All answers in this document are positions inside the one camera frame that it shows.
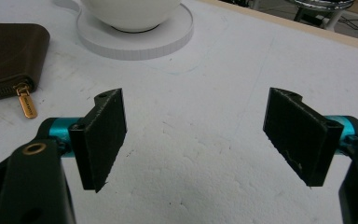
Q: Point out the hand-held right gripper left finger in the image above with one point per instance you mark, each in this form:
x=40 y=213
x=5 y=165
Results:
x=101 y=140

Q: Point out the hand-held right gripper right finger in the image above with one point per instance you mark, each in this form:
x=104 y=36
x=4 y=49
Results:
x=301 y=137

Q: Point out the white round saucer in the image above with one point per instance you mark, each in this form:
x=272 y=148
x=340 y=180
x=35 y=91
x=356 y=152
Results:
x=136 y=40

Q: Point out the brown leather zip wallet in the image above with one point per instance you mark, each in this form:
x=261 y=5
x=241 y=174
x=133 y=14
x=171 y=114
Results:
x=7 y=60

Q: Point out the chrome stool base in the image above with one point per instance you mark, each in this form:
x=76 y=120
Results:
x=321 y=9

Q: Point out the white cup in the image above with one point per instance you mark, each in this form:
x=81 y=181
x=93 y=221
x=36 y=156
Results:
x=130 y=14

